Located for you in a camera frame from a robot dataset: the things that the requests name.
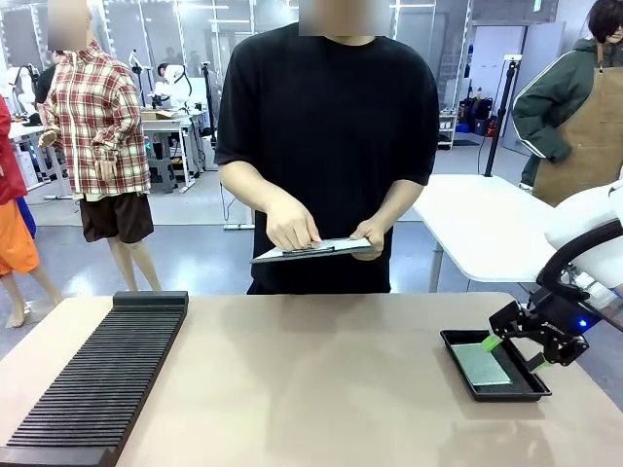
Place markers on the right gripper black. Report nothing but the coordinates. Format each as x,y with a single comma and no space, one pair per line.
550,313

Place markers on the green PCB board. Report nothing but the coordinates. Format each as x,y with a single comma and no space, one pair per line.
479,365

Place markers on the grey clipboard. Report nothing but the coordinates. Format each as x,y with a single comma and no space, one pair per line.
340,253

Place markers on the person's left forearm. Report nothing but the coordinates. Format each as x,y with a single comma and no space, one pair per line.
401,199

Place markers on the person's right forearm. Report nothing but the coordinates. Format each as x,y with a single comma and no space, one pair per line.
253,190

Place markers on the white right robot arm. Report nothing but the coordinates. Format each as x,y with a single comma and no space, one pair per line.
584,214

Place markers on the black slotted PCB rack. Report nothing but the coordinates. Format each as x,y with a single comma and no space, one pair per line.
97,379

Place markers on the person's left hand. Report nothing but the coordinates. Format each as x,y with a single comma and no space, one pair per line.
377,236

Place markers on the person's right hand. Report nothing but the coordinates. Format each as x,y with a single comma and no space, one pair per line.
289,228

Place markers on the black plastic tray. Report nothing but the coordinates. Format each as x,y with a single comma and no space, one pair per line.
487,393

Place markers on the white side table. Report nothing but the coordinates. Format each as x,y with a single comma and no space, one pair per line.
477,219

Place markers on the white paper sheet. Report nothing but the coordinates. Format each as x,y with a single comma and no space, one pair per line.
345,243

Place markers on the person in brown apron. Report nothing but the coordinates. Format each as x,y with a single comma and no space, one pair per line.
584,121

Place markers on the white storage shelf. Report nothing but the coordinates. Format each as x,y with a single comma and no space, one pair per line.
448,129

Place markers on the black tripod stand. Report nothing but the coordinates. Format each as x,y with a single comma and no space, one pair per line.
501,112

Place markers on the person in black t-shirt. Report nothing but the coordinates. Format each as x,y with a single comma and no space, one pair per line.
331,121

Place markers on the grey step stool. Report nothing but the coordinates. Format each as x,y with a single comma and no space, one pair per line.
163,175

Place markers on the white background desk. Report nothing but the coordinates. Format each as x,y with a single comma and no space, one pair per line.
165,125
29,130

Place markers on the flat cardboard box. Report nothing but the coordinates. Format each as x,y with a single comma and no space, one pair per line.
158,116

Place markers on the mannequin in plaid shirt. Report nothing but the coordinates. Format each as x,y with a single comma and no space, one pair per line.
97,121

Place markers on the mannequin in orange shorts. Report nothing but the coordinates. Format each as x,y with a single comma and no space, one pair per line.
14,233

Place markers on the background person in black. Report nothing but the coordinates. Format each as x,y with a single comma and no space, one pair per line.
45,82

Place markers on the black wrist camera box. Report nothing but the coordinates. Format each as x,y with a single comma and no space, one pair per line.
586,321

